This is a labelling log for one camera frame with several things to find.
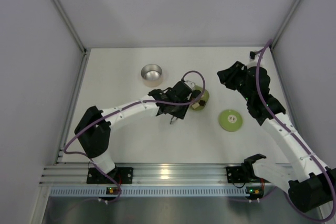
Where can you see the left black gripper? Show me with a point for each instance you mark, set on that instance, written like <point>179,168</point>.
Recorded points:
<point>192,98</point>

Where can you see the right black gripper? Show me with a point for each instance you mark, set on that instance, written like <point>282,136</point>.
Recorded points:
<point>229,76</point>

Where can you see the black oval food piece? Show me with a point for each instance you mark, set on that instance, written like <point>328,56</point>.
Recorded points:
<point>196,93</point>

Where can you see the silver metal tongs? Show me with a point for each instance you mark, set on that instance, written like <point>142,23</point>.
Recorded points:
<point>173,120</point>

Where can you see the beige food cube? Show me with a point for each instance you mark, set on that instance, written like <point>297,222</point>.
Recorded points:
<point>194,106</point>

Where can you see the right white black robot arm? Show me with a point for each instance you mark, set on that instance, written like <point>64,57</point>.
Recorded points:
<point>311,182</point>

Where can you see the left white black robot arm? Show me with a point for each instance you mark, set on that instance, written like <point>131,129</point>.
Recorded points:
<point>95,127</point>

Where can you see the green square bowl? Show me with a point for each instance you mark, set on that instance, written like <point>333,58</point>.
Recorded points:
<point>205,96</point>

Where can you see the round metal tin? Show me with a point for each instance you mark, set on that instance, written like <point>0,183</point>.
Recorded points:
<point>152,75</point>

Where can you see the green round lid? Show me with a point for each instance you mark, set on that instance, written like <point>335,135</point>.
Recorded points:
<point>230,120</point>

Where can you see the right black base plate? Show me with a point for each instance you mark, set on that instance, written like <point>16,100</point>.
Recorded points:
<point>241,174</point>

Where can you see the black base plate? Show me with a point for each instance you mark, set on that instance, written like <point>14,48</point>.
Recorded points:
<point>241,174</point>
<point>123,175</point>

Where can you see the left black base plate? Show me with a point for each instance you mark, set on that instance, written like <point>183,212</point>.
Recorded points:
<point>123,175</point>

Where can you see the aluminium mounting rail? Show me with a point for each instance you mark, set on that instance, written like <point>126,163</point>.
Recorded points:
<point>142,174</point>

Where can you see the grey slotted cable duct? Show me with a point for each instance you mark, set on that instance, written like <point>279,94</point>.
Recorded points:
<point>153,191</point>

